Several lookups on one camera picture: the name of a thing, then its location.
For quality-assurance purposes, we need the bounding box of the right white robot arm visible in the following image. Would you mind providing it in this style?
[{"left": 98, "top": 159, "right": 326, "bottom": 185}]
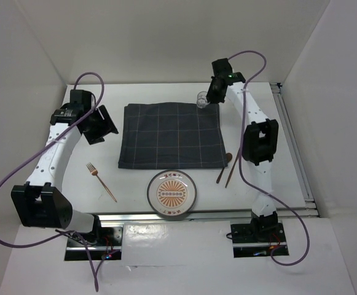
[{"left": 206, "top": 58, "right": 279, "bottom": 242}]

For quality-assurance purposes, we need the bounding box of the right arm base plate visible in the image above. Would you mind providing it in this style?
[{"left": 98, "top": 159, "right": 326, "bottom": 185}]
[{"left": 226, "top": 223, "right": 289, "bottom": 258}]

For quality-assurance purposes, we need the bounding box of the orange patterned plate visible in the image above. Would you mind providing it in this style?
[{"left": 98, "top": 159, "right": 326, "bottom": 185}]
[{"left": 147, "top": 170, "right": 197, "bottom": 218}]

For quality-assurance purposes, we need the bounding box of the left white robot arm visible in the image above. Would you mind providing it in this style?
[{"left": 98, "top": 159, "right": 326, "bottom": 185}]
[{"left": 11, "top": 90, "right": 118, "bottom": 245}]

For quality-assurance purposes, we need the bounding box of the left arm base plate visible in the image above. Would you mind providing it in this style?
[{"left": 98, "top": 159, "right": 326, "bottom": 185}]
[{"left": 64, "top": 224, "right": 124, "bottom": 261}]

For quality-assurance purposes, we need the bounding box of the purple cable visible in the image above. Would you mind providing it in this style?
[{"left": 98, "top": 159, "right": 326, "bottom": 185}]
[
  {"left": 0, "top": 72, "right": 105, "bottom": 292},
  {"left": 227, "top": 50, "right": 310, "bottom": 266}
]

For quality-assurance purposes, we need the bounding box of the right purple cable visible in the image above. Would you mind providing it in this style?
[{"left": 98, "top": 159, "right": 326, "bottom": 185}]
[{"left": 227, "top": 50, "right": 310, "bottom": 266}]

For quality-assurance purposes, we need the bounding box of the copper fork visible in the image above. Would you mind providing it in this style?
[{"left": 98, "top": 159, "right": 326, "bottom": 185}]
[{"left": 86, "top": 162, "right": 117, "bottom": 203}]

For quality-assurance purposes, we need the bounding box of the brown wooden spoon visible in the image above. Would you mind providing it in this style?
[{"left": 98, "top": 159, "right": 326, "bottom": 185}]
[{"left": 216, "top": 152, "right": 233, "bottom": 184}]

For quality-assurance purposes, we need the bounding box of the dark grey checked cloth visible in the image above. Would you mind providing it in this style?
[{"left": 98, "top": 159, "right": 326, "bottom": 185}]
[{"left": 118, "top": 102, "right": 227, "bottom": 170}]

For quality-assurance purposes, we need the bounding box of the copper knife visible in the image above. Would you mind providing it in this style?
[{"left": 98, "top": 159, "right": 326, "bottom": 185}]
[{"left": 224, "top": 149, "right": 240, "bottom": 189}]

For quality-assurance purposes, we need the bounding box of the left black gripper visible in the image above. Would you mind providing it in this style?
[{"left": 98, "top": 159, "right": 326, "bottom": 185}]
[{"left": 82, "top": 104, "right": 117, "bottom": 145}]

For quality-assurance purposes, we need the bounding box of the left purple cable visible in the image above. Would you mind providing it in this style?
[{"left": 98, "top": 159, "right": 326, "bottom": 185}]
[{"left": 0, "top": 72, "right": 105, "bottom": 292}]

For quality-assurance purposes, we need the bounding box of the aluminium frame rail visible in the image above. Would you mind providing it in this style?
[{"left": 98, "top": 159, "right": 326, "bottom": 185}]
[{"left": 270, "top": 83, "right": 320, "bottom": 218}]

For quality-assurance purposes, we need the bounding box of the clear drinking glass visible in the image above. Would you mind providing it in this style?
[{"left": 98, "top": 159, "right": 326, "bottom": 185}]
[{"left": 196, "top": 91, "right": 210, "bottom": 109}]

